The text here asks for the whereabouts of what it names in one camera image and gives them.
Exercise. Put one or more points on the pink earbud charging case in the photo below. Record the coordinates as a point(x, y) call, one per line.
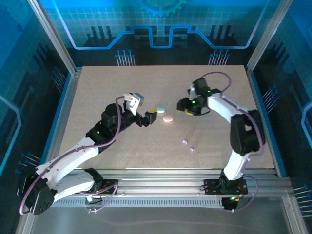
point(168, 118)

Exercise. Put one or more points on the aluminium table rail wide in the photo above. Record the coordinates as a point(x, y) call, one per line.
point(158, 181)

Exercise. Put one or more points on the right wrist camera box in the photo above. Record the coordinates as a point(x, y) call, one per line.
point(191, 91)

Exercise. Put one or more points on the mint green earbud charging case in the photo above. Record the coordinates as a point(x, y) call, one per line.
point(161, 108)

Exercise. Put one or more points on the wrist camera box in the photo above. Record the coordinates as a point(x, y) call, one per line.
point(139, 98)
point(191, 91)

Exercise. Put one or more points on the aluminium frame post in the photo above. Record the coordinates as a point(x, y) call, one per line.
point(57, 41)
point(266, 36)

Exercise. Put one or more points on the grey metal tray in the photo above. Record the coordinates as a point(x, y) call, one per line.
point(158, 219)

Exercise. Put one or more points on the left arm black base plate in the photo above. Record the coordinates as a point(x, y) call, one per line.
point(108, 191)

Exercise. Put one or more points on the black controller box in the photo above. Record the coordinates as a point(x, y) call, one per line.
point(229, 206)

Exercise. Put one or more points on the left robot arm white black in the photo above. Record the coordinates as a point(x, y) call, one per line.
point(65, 158)

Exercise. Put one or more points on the aluminium table side rail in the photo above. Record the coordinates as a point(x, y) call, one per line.
point(68, 97)
point(257, 97)

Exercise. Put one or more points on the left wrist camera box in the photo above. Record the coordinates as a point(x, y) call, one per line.
point(139, 98)

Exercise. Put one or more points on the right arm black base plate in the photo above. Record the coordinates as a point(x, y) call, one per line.
point(212, 189)

